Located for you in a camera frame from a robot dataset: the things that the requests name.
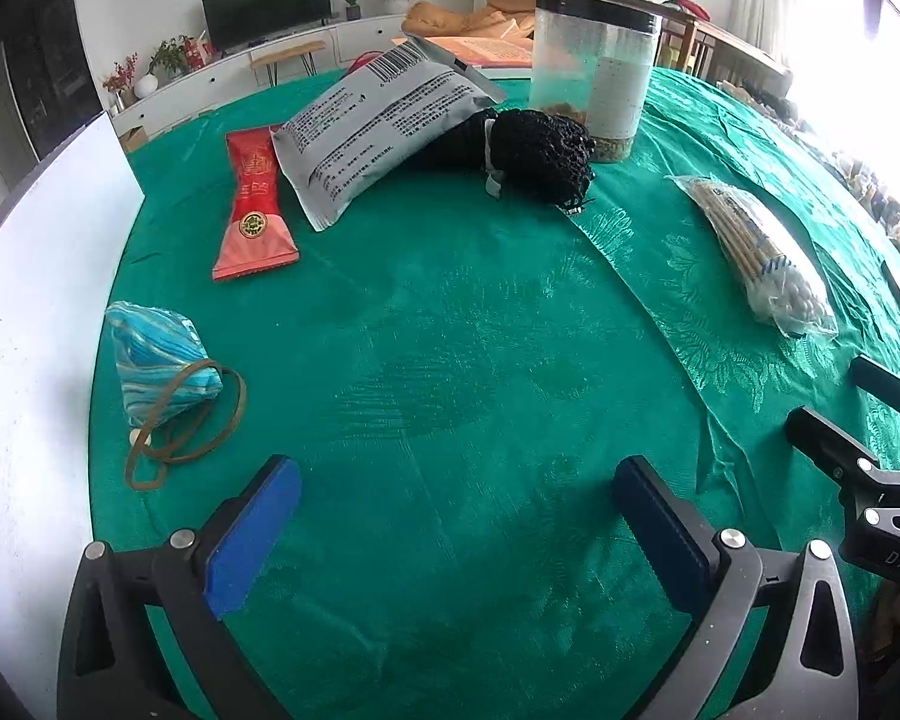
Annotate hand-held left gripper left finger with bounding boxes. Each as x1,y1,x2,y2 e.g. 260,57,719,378
56,454,303,720

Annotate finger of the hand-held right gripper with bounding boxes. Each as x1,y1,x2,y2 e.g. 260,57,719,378
849,355,900,421
785,405,882,492

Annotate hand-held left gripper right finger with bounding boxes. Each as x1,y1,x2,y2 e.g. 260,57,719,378
611,454,860,720

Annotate pack of cotton swabs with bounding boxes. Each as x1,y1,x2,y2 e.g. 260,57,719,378
671,175,839,340

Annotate teal drawstring pouch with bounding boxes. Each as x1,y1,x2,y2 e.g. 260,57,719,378
105,301,247,492

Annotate white cardboard box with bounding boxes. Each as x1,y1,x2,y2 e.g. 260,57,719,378
0,111,147,691

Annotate red snack packet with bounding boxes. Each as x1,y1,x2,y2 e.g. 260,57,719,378
211,127,301,284

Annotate green satin tablecloth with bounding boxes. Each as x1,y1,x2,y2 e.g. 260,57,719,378
90,64,900,720

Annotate wooden slatted crib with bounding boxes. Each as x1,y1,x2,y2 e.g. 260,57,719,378
604,0,792,91

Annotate black mesh bag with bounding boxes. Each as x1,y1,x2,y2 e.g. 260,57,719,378
401,109,597,215

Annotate grey foil pouch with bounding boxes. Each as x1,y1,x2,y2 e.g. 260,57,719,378
270,36,507,233

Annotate clear jar with black lid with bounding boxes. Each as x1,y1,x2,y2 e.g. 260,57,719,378
529,0,662,164

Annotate white television cabinet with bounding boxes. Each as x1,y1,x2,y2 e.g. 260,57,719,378
109,15,410,132

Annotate red blossom branch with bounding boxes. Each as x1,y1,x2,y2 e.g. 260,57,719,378
103,55,137,110

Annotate wooden stool with metal legs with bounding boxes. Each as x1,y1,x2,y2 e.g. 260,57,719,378
250,41,325,83

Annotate leafy green plant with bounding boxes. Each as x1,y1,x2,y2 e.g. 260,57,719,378
150,39,188,77

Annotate dark display cabinet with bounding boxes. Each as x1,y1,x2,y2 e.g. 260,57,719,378
0,0,106,162

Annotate flat screen television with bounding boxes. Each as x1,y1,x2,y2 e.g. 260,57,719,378
201,0,332,53

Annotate orange lounge chair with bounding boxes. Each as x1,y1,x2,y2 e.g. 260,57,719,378
405,0,571,38

